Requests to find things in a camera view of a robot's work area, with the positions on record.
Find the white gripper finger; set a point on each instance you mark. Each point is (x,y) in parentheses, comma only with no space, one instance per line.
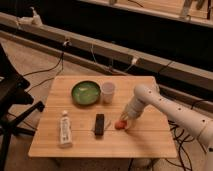
(123,117)
(130,124)

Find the wooden table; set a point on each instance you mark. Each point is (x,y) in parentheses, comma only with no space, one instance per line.
(149,138)

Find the orange red pepper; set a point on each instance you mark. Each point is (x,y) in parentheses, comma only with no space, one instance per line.
(122,124)

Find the green ceramic bowl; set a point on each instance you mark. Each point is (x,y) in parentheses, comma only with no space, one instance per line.
(85,93)

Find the white tube with cap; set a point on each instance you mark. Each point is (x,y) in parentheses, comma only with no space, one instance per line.
(65,130)

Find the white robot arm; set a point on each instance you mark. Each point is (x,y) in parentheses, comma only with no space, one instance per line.
(197,125)

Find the black office chair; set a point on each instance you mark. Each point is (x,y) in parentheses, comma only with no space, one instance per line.
(12,91)

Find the black rectangular remote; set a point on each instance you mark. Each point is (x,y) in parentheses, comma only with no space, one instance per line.
(99,124)

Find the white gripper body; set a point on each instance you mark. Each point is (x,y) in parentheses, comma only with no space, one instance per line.
(134,109)

